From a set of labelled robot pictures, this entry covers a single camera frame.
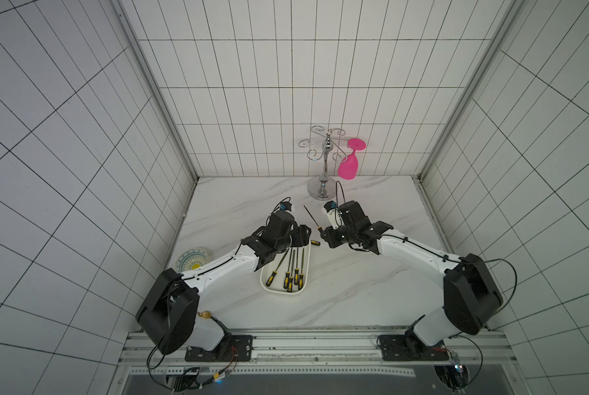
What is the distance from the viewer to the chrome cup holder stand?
0.92m

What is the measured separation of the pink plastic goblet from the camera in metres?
0.95

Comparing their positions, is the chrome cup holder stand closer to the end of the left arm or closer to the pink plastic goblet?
the pink plastic goblet

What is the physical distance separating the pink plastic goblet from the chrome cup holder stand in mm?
30

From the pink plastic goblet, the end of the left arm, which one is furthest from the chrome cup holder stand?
the end of the left arm
